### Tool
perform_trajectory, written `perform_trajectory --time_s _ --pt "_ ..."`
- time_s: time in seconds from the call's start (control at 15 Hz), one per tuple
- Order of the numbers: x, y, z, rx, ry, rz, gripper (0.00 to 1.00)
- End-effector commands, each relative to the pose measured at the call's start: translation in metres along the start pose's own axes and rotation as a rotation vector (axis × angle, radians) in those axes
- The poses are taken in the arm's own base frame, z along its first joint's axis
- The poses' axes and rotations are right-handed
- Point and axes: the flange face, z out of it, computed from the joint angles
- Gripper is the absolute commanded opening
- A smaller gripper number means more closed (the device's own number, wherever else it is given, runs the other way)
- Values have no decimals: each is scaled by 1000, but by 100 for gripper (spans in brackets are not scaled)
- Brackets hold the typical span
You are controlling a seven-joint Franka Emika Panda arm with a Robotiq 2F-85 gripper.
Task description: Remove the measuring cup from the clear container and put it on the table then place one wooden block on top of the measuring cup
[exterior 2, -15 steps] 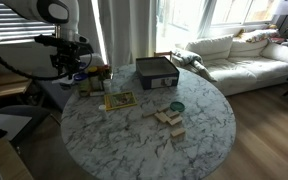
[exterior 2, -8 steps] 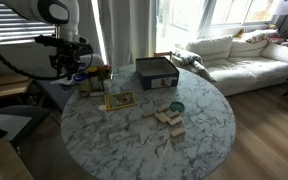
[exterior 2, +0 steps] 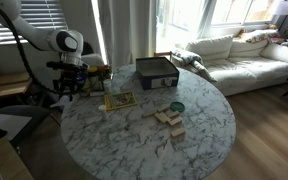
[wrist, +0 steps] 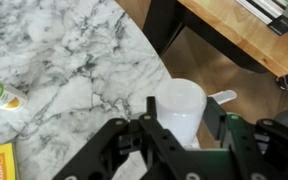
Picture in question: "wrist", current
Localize yellow dog picture book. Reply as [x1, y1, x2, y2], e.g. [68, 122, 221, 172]
[0, 142, 20, 180]

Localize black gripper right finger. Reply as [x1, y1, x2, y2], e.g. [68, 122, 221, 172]
[202, 96, 228, 141]

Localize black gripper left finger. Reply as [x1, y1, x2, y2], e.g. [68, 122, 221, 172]
[146, 95, 158, 119]

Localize small black box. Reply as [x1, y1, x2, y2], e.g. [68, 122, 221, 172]
[267, 14, 288, 36]

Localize wooden desk black legs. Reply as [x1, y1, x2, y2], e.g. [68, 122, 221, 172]
[142, 0, 288, 78]

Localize translucent white measuring cup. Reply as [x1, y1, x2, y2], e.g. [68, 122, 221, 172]
[153, 78, 238, 149]

